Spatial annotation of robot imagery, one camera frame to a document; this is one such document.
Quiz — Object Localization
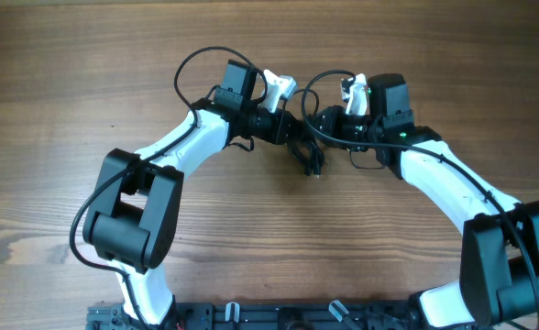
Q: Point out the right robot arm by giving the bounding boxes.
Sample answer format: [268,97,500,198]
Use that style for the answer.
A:
[310,73,539,329]

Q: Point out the black usb cable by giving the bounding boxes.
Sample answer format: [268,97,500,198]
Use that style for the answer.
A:
[281,87,328,179]

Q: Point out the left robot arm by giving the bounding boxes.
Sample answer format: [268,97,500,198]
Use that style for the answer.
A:
[82,60,301,329]

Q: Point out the right camera cable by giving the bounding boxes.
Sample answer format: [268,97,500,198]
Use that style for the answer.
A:
[300,69,539,330]

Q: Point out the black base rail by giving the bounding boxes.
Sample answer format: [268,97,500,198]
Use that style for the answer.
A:
[85,300,495,330]

